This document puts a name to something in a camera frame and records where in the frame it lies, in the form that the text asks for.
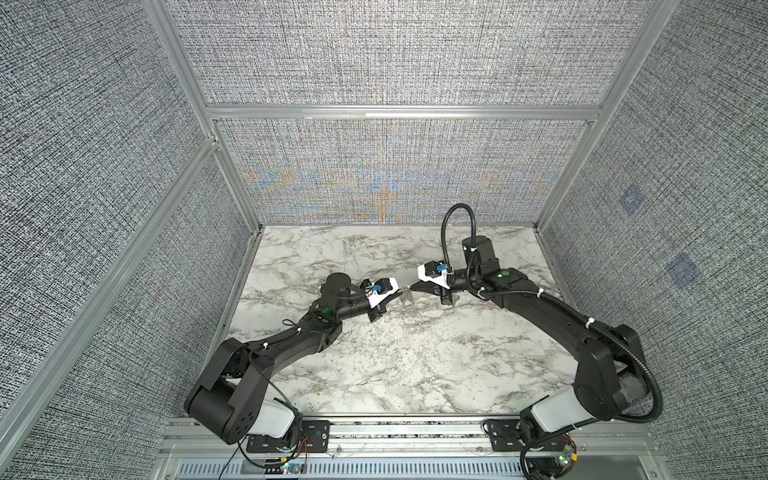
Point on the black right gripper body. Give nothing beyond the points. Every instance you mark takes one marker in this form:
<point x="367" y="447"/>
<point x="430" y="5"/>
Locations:
<point x="461" y="284"/>

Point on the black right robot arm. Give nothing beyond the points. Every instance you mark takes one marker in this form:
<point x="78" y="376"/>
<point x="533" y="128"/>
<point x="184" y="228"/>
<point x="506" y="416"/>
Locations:
<point x="612" y="380"/>

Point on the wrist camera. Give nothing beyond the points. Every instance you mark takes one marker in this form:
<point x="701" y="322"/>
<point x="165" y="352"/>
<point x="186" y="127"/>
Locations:
<point x="434" y="270"/>
<point x="381" y="286"/>

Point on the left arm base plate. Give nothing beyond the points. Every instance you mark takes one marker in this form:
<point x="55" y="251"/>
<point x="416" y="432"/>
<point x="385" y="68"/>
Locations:
<point x="316" y="433"/>

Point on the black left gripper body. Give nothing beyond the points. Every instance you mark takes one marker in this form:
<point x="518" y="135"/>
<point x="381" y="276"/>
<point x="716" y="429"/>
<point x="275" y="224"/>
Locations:
<point x="375" y="313"/>

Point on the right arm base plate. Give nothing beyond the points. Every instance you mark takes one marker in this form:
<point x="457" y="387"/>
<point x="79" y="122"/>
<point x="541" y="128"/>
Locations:
<point x="511" y="435"/>

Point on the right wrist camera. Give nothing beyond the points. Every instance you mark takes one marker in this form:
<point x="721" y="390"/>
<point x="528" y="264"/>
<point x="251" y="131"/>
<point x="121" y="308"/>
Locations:
<point x="434" y="270"/>

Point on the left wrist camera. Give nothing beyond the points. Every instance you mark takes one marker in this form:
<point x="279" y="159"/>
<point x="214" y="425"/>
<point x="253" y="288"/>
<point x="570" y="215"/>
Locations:
<point x="381" y="286"/>

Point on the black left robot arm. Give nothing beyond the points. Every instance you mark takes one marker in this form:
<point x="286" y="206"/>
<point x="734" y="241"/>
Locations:
<point x="233" y="396"/>

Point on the aluminium front rail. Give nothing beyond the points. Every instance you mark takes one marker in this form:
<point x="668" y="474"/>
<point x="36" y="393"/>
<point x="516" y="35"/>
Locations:
<point x="407" y="446"/>

